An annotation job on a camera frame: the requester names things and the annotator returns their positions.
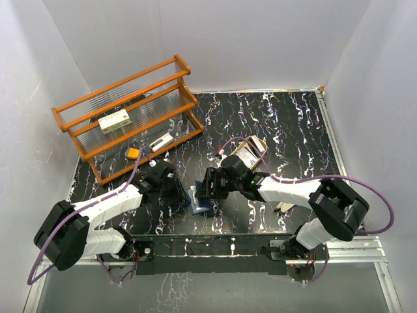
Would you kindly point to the orange yellow small object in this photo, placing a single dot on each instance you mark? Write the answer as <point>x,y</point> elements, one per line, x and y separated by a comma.
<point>132,153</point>

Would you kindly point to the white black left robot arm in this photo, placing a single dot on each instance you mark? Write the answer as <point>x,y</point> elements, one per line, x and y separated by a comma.
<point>71,230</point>

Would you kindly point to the white black small device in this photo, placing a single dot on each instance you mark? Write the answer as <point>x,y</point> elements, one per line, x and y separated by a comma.
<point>161,142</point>

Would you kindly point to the beige oval card tray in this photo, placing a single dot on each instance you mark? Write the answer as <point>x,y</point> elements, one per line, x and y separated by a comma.
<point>251,153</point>

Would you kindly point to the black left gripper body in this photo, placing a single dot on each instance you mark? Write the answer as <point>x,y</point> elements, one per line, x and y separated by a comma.
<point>167,193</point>

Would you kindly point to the blue leather card holder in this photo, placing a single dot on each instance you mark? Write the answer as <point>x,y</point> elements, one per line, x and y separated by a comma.
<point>199,205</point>

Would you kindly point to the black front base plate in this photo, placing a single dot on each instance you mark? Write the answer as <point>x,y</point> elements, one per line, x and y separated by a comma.
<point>235,253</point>

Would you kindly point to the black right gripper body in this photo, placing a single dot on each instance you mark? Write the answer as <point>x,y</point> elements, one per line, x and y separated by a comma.
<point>223,184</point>

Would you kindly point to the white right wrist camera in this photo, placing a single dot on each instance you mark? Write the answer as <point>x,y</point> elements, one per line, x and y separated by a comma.
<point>221,154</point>

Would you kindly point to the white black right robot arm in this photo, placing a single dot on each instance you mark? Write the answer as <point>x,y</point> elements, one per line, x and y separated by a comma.
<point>338,208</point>

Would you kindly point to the white red small box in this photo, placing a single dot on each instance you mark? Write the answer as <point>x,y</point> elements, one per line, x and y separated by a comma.
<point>114,121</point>

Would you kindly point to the stack of credit cards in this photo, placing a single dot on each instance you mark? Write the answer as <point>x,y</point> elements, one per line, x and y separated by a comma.
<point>249,153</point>

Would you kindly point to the orange wooden shelf rack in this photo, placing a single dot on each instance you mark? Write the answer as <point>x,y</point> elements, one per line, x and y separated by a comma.
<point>157,101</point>

